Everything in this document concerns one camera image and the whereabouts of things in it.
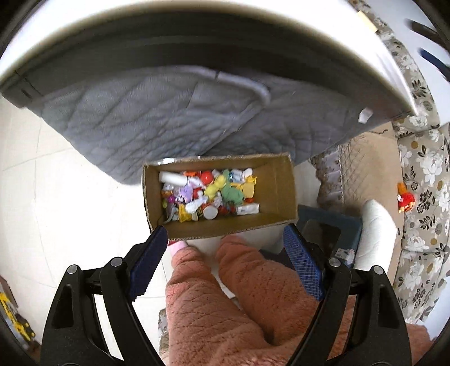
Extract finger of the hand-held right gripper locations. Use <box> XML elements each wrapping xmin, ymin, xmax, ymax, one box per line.
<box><xmin>420</xmin><ymin>48</ymin><xmax>450</xmax><ymax>70</ymax></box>
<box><xmin>408</xmin><ymin>20</ymin><xmax>441</xmax><ymax>39</ymax></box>

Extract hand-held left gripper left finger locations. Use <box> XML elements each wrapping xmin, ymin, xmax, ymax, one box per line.
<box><xmin>40</xmin><ymin>225</ymin><xmax>168</xmax><ymax>366</ymax></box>

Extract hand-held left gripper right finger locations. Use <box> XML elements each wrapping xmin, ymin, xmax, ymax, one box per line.
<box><xmin>283</xmin><ymin>223</ymin><xmax>413</xmax><ymax>366</ymax></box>

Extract purple plush toy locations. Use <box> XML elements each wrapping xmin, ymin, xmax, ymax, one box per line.
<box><xmin>176</xmin><ymin>186</ymin><xmax>195</xmax><ymax>205</ymax></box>

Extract brown cardboard box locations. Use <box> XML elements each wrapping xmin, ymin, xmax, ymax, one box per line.
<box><xmin>141</xmin><ymin>152</ymin><xmax>299</xmax><ymax>243</ymax></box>

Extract pile of small toys and wrappers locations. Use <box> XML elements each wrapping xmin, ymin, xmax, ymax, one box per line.
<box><xmin>159</xmin><ymin>168</ymin><xmax>261</xmax><ymax>223</ymax></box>

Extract green plush toy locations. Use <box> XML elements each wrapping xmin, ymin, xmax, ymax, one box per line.
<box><xmin>221</xmin><ymin>183</ymin><xmax>245</xmax><ymax>205</ymax></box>

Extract yellow plush toy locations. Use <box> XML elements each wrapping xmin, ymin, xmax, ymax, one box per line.
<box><xmin>204</xmin><ymin>176</ymin><xmax>227</xmax><ymax>198</ymax></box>

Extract dark blue plastic bin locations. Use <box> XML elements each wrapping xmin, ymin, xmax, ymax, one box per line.
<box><xmin>262</xmin><ymin>205</ymin><xmax>363</xmax><ymax>268</ymax></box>

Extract white paper towel roll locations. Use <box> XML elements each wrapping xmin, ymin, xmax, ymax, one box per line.
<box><xmin>355</xmin><ymin>199</ymin><xmax>401</xmax><ymax>271</ymax></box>

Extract pink fleece pants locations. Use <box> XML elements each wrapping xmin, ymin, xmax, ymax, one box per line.
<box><xmin>160</xmin><ymin>235</ymin><xmax>433</xmax><ymax>366</ymax></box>

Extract floral fabric sofa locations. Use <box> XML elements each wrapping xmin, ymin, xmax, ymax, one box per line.
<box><xmin>309</xmin><ymin>0</ymin><xmax>450</xmax><ymax>324</ymax></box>

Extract red plush toy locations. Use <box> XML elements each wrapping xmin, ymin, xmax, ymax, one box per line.
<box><xmin>397</xmin><ymin>181</ymin><xmax>416</xmax><ymax>213</ymax></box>

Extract yellow toy truck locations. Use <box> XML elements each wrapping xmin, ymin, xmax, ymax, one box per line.
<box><xmin>0</xmin><ymin>292</ymin><xmax>36</xmax><ymax>342</ymax></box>

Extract grey quilted cloth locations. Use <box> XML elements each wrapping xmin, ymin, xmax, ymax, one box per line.
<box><xmin>0</xmin><ymin>65</ymin><xmax>419</xmax><ymax>185</ymax></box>

